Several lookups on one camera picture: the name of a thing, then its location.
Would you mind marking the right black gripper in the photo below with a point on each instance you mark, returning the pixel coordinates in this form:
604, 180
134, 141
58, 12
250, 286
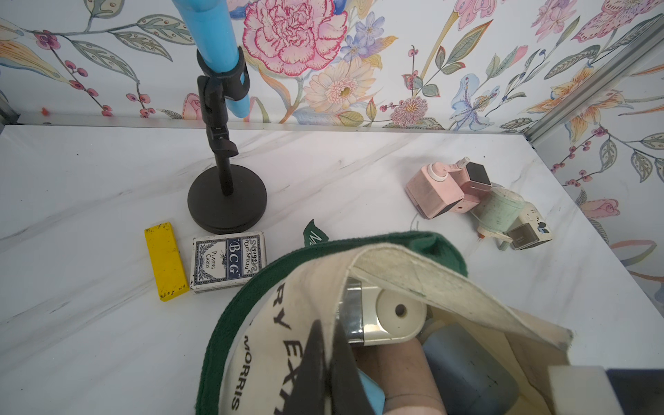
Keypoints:
595, 390

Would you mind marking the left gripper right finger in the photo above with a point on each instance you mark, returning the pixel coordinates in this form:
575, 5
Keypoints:
347, 393

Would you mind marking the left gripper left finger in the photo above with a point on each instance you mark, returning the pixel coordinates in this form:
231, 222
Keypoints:
309, 391

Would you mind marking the cream green tote bag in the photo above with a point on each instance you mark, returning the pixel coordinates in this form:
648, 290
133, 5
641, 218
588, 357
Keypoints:
254, 353

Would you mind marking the mint green pencil sharpener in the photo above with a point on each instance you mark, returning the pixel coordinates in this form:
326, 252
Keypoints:
496, 213

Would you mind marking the large pink pencil sharpener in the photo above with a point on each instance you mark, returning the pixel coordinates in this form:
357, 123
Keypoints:
433, 190

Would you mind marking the small pink pencil sharpener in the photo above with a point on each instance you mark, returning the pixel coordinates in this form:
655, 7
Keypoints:
474, 182

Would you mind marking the light blue pencil sharpener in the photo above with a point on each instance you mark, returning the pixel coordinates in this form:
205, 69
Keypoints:
374, 393

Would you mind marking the pink round pencil sharpener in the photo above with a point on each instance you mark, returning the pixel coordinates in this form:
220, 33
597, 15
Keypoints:
402, 372

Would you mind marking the cream round pencil sharpener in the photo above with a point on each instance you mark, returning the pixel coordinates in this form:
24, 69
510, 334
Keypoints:
373, 316

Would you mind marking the blue cube pencil sharpener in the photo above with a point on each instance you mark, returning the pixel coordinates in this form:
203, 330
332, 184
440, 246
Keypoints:
469, 379

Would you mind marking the blue playing card box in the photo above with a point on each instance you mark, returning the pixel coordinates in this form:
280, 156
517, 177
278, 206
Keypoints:
226, 261

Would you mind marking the yellow rectangular block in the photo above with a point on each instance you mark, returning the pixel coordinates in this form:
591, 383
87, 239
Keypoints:
166, 262

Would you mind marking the black microphone stand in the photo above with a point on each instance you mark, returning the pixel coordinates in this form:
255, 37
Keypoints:
226, 198

